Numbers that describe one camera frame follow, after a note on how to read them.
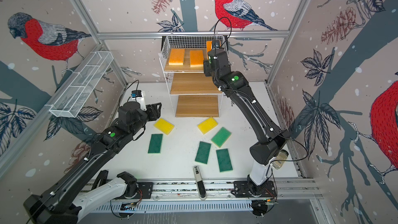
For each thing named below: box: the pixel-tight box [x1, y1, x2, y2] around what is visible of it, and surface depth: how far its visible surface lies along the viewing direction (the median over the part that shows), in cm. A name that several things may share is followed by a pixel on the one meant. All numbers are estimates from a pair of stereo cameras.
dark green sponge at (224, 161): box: [215, 148, 234, 173], surface depth 83 cm
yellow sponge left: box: [153, 117, 176, 136], surface depth 97 cm
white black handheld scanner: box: [192, 165, 208, 201], surface depth 73 cm
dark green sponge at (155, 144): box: [147, 133, 163, 154], surface depth 90 cm
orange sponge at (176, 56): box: [168, 48, 186, 66], surface depth 75 cm
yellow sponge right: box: [197, 117, 219, 135], surface depth 99 cm
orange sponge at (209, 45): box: [206, 40, 213, 53], surface depth 73 cm
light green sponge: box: [210, 126, 232, 148], surface depth 92 cm
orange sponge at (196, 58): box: [189, 49, 204, 68], surface depth 75 cm
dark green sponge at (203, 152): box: [194, 141, 212, 165], surface depth 86 cm
